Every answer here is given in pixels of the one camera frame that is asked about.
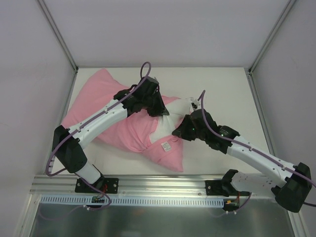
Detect white pillow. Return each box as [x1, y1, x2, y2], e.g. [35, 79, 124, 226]
[149, 97, 200, 143]

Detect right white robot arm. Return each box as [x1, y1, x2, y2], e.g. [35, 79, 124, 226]
[172, 109, 313, 213]

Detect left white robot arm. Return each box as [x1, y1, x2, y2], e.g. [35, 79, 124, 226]
[52, 76, 169, 193]

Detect white care label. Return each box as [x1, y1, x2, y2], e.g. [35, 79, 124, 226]
[161, 142, 172, 152]

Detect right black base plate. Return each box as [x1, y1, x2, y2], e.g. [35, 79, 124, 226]
[205, 180, 235, 197]

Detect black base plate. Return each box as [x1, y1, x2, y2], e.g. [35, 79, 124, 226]
[205, 180, 235, 197]
[75, 176, 119, 194]

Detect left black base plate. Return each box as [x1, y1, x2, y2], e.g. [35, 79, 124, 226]
[75, 176, 119, 194]

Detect aluminium mounting rail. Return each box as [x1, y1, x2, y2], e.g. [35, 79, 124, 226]
[30, 175, 223, 197]

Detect left aluminium frame post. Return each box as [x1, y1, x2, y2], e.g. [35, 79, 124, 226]
[37, 0, 79, 72]

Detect aluminium frame post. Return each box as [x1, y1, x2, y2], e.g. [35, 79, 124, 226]
[37, 0, 79, 72]
[247, 0, 297, 74]

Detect white slotted cable duct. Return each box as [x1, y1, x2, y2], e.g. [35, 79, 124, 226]
[40, 195, 224, 208]

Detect right aluminium frame post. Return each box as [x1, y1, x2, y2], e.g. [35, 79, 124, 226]
[247, 0, 297, 74]

